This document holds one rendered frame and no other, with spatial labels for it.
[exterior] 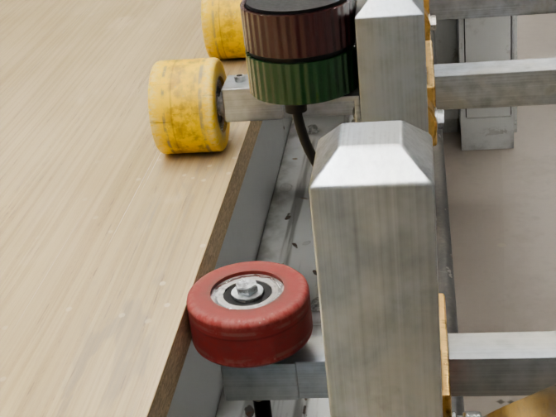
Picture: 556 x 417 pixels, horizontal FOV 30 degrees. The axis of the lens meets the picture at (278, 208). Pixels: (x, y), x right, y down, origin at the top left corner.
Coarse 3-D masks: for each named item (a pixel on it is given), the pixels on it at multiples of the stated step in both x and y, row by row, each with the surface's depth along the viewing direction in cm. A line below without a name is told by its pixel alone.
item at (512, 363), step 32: (320, 352) 68; (448, 352) 67; (480, 352) 66; (512, 352) 66; (544, 352) 66; (224, 384) 69; (256, 384) 68; (288, 384) 68; (320, 384) 68; (480, 384) 67; (512, 384) 66; (544, 384) 66
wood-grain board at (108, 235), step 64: (0, 0) 146; (64, 0) 142; (128, 0) 139; (192, 0) 136; (0, 64) 119; (64, 64) 116; (128, 64) 114; (0, 128) 100; (64, 128) 98; (128, 128) 97; (256, 128) 99; (0, 192) 86; (64, 192) 85; (128, 192) 84; (192, 192) 83; (0, 256) 76; (64, 256) 75; (128, 256) 74; (192, 256) 73; (0, 320) 68; (64, 320) 67; (128, 320) 66; (0, 384) 61; (64, 384) 61; (128, 384) 60
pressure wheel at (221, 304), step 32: (192, 288) 68; (224, 288) 68; (256, 288) 67; (288, 288) 67; (192, 320) 66; (224, 320) 64; (256, 320) 64; (288, 320) 64; (224, 352) 65; (256, 352) 64; (288, 352) 65; (256, 416) 71
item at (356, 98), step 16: (256, 0) 54; (272, 0) 54; (288, 0) 53; (304, 0) 53; (320, 0) 53; (336, 0) 52; (352, 96) 54; (288, 112) 56; (352, 112) 57; (304, 128) 57; (304, 144) 57
